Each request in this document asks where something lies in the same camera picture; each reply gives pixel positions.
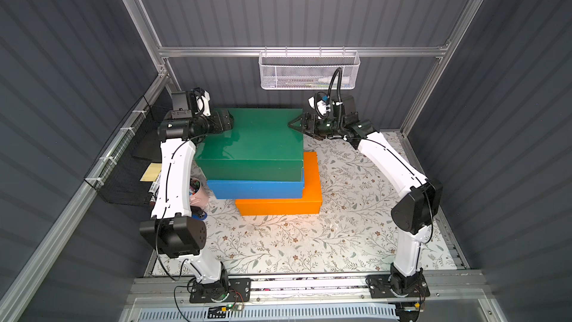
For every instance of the white wire mesh basket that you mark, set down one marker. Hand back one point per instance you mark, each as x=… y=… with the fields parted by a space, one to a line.
x=300 y=69

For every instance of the white marker in basket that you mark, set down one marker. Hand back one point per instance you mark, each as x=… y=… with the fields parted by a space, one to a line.
x=345 y=80

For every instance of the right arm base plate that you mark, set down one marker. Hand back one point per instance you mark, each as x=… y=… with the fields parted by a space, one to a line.
x=395 y=286

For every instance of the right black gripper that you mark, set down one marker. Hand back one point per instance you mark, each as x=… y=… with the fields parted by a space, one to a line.
x=308 y=123

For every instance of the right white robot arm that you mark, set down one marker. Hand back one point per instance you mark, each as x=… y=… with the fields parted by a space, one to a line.
x=419 y=197

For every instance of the yellow sticky notepad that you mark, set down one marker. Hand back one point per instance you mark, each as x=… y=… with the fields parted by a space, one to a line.
x=152 y=172

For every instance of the blue shoebox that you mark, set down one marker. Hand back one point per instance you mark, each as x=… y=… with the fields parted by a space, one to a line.
x=256 y=189

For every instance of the green shoebox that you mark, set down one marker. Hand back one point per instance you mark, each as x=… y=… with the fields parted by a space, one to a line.
x=261 y=146

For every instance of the floral table mat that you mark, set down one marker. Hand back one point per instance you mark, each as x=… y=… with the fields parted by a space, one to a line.
x=352 y=232

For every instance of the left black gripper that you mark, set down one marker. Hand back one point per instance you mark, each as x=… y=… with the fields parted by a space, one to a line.
x=224 y=120

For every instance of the pink pen cup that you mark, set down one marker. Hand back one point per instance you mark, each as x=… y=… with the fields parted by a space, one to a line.
x=198 y=196

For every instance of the blue stapler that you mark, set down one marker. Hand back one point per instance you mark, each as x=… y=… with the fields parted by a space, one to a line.
x=199 y=214

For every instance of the aluminium rail at front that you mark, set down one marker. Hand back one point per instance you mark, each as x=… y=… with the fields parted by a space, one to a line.
x=331 y=287

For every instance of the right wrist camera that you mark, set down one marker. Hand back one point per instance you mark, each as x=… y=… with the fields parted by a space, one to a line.
x=326 y=107

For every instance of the orange shoebox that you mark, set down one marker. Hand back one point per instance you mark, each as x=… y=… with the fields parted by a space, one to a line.
x=310 y=203

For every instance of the black wire wall basket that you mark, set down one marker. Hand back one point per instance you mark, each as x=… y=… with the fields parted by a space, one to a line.
x=119 y=178

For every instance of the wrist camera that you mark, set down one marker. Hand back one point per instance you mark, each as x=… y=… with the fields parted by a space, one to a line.
x=188 y=104
x=326 y=107

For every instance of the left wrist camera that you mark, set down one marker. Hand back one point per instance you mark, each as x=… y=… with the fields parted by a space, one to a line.
x=188 y=104

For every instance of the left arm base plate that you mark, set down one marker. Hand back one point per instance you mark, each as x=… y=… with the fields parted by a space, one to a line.
x=225 y=291

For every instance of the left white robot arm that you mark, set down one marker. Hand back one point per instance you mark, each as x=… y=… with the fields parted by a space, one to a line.
x=172 y=230

